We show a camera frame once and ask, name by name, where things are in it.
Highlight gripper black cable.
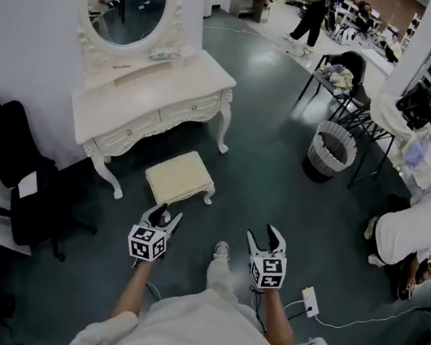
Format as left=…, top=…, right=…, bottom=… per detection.
left=142, top=281, right=163, bottom=304
left=241, top=284, right=274, bottom=334

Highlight cream upholstered stool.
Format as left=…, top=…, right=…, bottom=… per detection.
left=139, top=142, right=223, bottom=216

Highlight person's beige shirt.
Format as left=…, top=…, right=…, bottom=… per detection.
left=63, top=269, right=364, bottom=345

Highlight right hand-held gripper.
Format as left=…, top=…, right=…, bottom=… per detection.
left=237, top=220, right=294, bottom=293

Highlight white vanity dressing table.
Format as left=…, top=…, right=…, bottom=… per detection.
left=54, top=28, right=245, bottom=217

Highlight black-legged folding table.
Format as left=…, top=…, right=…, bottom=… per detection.
left=346, top=90, right=431, bottom=203

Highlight white oval vanity mirror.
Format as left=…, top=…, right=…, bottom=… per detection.
left=65, top=0, right=209, bottom=108

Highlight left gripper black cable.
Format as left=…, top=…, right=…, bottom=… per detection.
left=142, top=281, right=163, bottom=304

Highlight white power cable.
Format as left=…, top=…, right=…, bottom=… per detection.
left=313, top=289, right=431, bottom=345

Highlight translucent plastic bag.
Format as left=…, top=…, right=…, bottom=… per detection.
left=397, top=126, right=431, bottom=190

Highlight pale green tissue pack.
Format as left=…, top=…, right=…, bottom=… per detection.
left=148, top=45, right=182, bottom=66

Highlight white power strip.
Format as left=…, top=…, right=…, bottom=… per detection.
left=297, top=285, right=323, bottom=320

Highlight person's right forearm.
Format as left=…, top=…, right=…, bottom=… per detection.
left=253, top=287, right=302, bottom=345

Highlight pile of pale clothes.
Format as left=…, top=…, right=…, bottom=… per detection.
left=311, top=60, right=359, bottom=98

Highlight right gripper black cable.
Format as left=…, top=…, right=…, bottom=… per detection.
left=241, top=284, right=274, bottom=334

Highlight person's beige trousers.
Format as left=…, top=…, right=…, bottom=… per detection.
left=200, top=255, right=246, bottom=308

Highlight black folding chair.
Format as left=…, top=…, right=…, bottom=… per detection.
left=293, top=42, right=380, bottom=131

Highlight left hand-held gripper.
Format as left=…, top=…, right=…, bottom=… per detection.
left=123, top=198, right=185, bottom=275

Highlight person's left forearm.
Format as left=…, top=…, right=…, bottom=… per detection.
left=110, top=257, right=155, bottom=323

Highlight grey woven laundry basket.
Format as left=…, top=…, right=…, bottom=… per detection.
left=299, top=117, right=363, bottom=188

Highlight black bag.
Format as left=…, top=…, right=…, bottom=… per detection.
left=393, top=78, right=431, bottom=132

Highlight black office chair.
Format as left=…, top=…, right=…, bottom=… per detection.
left=0, top=92, right=119, bottom=269

